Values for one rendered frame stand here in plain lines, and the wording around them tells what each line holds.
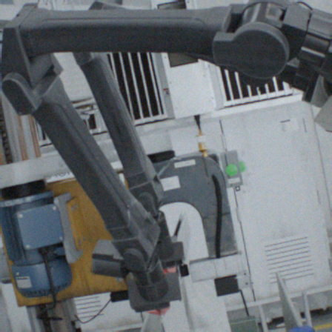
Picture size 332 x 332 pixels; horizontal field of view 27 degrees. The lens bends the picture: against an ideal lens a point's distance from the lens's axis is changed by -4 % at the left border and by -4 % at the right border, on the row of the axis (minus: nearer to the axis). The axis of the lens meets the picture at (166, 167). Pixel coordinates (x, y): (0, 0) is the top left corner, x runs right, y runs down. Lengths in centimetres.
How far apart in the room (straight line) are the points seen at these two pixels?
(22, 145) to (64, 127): 86
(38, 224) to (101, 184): 50
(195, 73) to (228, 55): 317
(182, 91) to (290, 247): 129
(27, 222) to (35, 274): 15
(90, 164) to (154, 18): 30
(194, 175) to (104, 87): 41
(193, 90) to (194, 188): 225
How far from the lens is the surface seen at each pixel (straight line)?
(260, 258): 468
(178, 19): 97
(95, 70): 158
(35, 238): 167
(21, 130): 199
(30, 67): 109
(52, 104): 112
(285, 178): 463
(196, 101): 409
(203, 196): 187
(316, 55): 92
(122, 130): 160
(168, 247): 169
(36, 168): 172
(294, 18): 92
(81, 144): 115
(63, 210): 174
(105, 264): 135
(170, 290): 141
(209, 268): 190
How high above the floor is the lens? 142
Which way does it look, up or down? 3 degrees down
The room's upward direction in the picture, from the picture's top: 12 degrees counter-clockwise
